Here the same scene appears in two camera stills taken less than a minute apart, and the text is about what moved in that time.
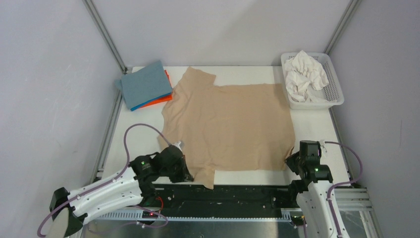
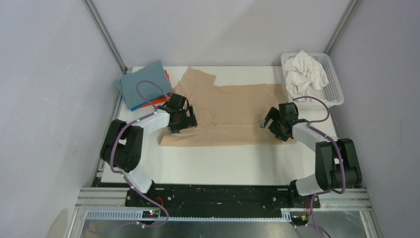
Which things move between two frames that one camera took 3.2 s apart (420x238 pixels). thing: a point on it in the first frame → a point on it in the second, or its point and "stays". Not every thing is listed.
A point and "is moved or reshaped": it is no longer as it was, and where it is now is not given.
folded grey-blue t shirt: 144,84 stays
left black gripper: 184,175 → 189,121
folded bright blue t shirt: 134,108 stays
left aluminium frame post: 105,33 stays
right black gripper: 289,162 → 274,114
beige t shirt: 226,127 is moved or reshaped
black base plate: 170,197 stays
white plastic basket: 310,82 stays
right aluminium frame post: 350,10 stays
